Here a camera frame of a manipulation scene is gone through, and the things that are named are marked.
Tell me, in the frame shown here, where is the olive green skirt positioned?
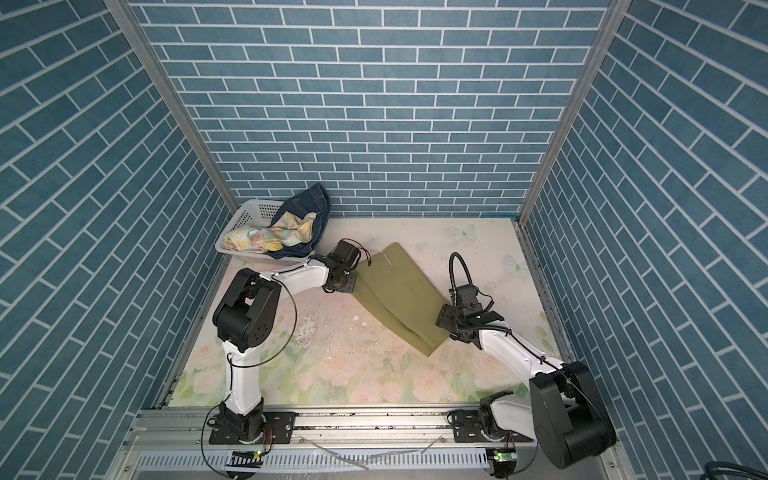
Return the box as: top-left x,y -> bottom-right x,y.
352,243 -> 448,357

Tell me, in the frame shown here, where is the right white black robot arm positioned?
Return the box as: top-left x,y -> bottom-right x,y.
436,284 -> 617,469

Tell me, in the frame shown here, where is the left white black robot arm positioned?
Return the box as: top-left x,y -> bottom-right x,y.
206,239 -> 371,445

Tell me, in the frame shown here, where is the floral pastel skirt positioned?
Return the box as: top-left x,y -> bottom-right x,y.
222,212 -> 316,253

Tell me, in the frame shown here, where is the blue denim skirt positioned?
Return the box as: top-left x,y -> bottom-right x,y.
267,183 -> 331,259

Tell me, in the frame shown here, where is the white plastic laundry basket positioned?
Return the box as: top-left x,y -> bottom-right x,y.
214,197 -> 313,268

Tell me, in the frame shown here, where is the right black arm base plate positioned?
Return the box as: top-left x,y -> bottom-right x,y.
446,409 -> 533,443

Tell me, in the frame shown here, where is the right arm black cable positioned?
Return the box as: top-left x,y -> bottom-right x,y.
447,251 -> 577,478

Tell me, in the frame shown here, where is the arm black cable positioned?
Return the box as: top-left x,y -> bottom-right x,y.
447,251 -> 577,478
200,237 -> 373,480

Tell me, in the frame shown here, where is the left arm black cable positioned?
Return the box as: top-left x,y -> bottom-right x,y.
200,237 -> 373,480

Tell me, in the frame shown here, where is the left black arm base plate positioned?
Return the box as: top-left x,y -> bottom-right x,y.
206,412 -> 296,447

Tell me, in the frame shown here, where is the aluminium front mounting rail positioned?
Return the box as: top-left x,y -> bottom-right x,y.
106,404 -> 633,479

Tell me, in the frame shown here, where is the left aluminium corner post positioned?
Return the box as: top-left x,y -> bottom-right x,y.
104,0 -> 239,212

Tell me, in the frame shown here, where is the aluminium corner post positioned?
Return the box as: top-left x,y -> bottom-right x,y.
104,0 -> 239,212
518,0 -> 631,225

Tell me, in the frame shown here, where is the right aluminium corner post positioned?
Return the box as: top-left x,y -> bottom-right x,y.
518,0 -> 631,225

